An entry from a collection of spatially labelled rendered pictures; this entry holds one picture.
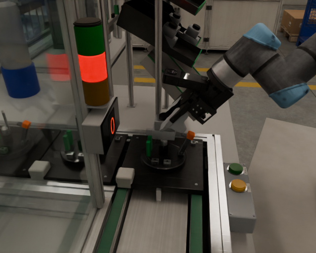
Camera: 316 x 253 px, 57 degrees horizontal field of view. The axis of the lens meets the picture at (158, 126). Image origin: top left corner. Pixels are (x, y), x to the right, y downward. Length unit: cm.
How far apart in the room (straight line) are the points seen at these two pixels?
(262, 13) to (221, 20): 59
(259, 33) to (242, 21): 411
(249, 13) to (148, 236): 429
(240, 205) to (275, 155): 41
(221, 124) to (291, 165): 33
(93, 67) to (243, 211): 50
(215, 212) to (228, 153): 40
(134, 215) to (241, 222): 27
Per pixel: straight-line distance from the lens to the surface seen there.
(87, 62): 54
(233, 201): 81
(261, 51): 70
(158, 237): 77
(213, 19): 475
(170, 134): 81
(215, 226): 74
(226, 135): 123
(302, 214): 98
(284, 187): 105
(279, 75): 69
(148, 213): 81
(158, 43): 93
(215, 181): 86
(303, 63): 71
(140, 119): 130
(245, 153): 261
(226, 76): 71
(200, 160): 90
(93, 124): 56
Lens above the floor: 153
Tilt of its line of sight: 33 degrees down
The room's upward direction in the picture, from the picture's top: straight up
